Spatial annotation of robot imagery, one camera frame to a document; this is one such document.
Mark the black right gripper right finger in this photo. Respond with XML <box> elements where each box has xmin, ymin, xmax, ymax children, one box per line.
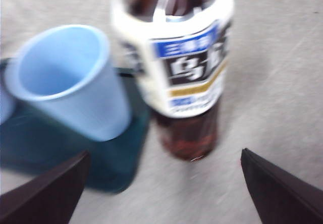
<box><xmin>241</xmin><ymin>147</ymin><xmax>323</xmax><ymax>224</ymax></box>

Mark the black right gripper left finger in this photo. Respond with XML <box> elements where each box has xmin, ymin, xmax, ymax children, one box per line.
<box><xmin>0</xmin><ymin>150</ymin><xmax>91</xmax><ymax>224</ymax></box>

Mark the dark oolong tea bottle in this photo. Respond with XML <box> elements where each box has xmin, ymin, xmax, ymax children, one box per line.
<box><xmin>111</xmin><ymin>0</ymin><xmax>235</xmax><ymax>161</ymax></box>

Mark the light blue ribbed cup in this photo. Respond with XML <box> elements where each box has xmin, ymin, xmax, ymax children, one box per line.
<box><xmin>5</xmin><ymin>24</ymin><xmax>132</xmax><ymax>143</ymax></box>
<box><xmin>0</xmin><ymin>87</ymin><xmax>16</xmax><ymax>126</ymax></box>

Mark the dark rectangular tray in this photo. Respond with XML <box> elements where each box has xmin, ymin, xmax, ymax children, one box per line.
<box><xmin>0</xmin><ymin>57</ymin><xmax>152</xmax><ymax>194</ymax></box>

